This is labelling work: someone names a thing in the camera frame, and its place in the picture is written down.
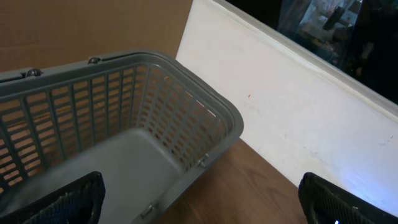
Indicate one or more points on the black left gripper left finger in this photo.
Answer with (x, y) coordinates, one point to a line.
(78, 202)

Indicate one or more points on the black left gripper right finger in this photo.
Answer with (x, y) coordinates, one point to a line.
(323, 202)

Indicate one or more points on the grey plastic basket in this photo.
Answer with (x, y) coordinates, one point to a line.
(149, 125)

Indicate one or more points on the brown cardboard panel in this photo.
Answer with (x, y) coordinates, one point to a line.
(43, 34)

